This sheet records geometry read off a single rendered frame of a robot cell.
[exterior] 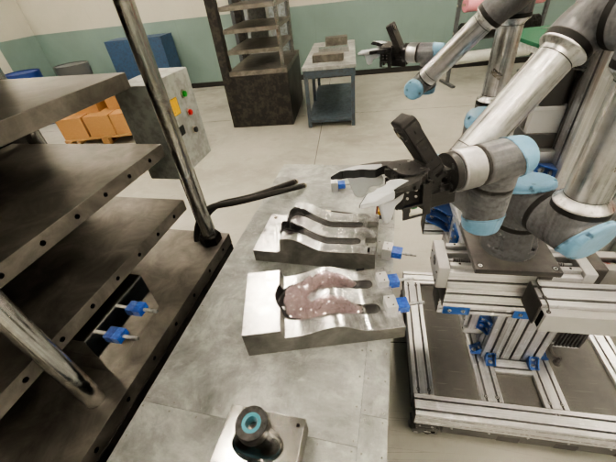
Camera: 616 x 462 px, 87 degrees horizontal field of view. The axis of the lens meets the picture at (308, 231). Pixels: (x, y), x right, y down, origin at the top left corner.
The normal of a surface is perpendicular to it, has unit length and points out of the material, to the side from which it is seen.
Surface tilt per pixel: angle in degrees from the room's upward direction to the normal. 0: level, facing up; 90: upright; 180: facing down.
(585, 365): 0
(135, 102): 90
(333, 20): 90
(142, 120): 90
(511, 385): 0
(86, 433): 0
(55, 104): 90
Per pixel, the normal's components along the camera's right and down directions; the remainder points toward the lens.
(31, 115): 0.97, 0.07
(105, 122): 0.02, 0.62
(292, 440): -0.10, -0.78
